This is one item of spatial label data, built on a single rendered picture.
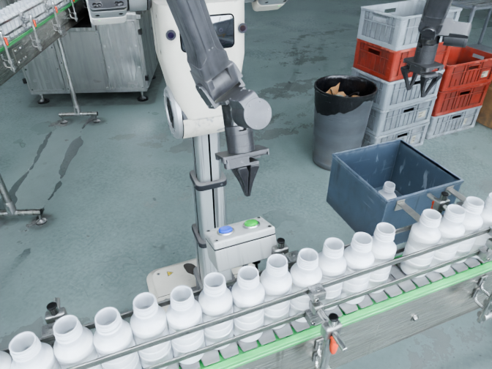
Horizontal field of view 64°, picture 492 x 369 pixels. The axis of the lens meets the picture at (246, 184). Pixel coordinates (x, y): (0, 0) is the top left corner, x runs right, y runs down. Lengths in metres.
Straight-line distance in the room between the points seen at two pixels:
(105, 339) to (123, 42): 3.73
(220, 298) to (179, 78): 0.62
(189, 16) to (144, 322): 0.49
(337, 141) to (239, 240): 2.23
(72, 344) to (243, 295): 0.28
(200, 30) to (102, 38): 3.60
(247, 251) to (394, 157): 0.98
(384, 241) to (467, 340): 1.49
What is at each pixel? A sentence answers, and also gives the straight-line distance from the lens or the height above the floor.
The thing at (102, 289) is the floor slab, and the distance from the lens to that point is 2.33.
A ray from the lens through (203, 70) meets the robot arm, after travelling 0.73.
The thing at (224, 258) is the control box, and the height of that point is 1.09.
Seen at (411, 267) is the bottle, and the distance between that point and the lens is 0.96.
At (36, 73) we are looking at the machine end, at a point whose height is 0.34.
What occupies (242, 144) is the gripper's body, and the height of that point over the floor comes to 1.30.
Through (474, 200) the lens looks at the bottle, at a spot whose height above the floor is 1.16.
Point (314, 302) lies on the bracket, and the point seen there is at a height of 1.10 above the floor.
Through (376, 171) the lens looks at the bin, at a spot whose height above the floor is 0.82.
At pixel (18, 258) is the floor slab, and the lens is 2.71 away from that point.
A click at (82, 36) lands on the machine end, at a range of 4.32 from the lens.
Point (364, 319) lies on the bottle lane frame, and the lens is 0.91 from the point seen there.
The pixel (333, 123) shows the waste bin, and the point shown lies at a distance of 2.93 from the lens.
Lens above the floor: 1.68
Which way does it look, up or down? 35 degrees down
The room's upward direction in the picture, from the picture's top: straight up
